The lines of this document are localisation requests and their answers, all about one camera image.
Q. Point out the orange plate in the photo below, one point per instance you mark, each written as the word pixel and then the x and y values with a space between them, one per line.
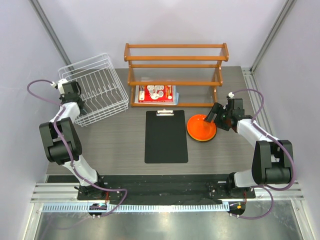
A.
pixel 197 127

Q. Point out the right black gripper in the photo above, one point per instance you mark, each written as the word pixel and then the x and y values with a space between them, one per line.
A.
pixel 217 109

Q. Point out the orange wooden shelf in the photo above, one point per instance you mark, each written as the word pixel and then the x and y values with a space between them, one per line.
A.
pixel 195 70

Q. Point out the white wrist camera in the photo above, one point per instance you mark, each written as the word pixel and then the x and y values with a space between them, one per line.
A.
pixel 230 95
pixel 59 84

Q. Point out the red floral plate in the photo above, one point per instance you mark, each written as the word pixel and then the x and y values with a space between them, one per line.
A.
pixel 206 139

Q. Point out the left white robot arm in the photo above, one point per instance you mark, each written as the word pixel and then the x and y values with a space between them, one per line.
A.
pixel 62 144

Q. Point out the black clipboard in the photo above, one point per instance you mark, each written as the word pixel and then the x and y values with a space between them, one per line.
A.
pixel 165 137

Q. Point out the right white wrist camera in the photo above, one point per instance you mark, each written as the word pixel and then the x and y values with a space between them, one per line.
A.
pixel 230 95

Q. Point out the red book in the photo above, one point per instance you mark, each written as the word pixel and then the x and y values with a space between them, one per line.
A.
pixel 155 93

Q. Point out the light blue folder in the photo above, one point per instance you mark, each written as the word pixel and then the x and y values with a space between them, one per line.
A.
pixel 176 96

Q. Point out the perforated metal rail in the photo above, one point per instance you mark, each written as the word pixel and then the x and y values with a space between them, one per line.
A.
pixel 89 207

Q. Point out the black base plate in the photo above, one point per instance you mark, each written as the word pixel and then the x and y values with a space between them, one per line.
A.
pixel 167 190

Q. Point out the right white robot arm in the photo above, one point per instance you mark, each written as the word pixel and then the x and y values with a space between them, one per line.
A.
pixel 272 163

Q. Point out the white wire dish rack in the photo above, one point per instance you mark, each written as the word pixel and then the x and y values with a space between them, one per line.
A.
pixel 102 92

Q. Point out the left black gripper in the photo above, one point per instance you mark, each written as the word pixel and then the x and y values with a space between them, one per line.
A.
pixel 62 98

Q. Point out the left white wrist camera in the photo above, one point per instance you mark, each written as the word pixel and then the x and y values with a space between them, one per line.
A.
pixel 59 84

